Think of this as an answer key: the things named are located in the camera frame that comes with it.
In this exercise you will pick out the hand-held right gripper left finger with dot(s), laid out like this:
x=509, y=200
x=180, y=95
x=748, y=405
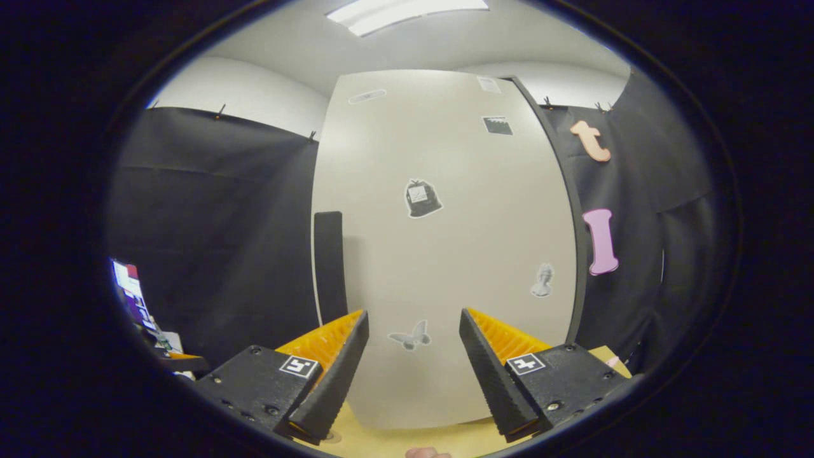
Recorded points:
x=334, y=381

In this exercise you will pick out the computer screen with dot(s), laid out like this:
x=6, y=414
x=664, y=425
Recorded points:
x=130, y=292

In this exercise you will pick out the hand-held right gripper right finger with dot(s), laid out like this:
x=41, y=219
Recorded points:
x=489, y=381

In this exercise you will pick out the black backdrop cloth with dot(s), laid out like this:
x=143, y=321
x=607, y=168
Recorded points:
x=222, y=222

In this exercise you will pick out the grey cabinet door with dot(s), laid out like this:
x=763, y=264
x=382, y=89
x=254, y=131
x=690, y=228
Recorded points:
x=445, y=254

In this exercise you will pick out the large ceiling light panel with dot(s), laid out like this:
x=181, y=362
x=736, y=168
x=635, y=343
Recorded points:
x=407, y=11

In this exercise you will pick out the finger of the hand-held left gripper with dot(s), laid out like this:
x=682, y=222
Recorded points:
x=184, y=364

